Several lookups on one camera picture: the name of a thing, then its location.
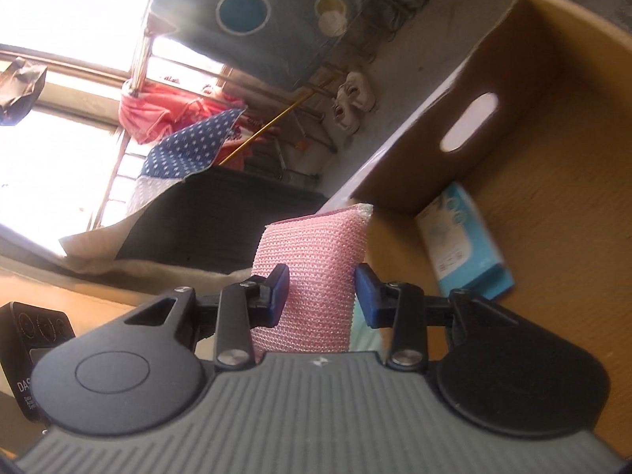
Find pink hanging cloth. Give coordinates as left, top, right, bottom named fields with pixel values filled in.
left=118, top=76, right=258, bottom=147

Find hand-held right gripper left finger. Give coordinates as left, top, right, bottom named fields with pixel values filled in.
left=123, top=263, right=291, bottom=370

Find blue bedsheet with circles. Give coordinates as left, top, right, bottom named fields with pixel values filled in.
left=148, top=0, right=412, bottom=91

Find black upright panel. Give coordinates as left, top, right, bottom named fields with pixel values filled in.
left=116, top=165, right=329, bottom=275

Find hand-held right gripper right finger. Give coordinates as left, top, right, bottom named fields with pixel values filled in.
left=354, top=263, right=519, bottom=370

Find yellow broom stick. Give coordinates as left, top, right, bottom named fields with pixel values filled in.
left=220, top=76, right=337, bottom=167

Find pink mesh sponge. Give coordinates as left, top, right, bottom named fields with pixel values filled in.
left=251, top=203, right=372, bottom=355

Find blue flat packet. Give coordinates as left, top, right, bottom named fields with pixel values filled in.
left=414, top=182, right=515, bottom=301

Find cardboard box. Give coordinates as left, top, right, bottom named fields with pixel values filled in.
left=352, top=0, right=632, bottom=455

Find black hanging cloth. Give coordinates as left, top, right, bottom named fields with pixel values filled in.
left=0, top=56, right=48, bottom=127

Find white sneaker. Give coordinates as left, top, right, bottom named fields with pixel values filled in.
left=331, top=99, right=362, bottom=134
left=338, top=71, right=379, bottom=109

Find blue star-patterned cloth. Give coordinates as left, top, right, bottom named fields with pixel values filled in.
left=129, top=107, right=248, bottom=215

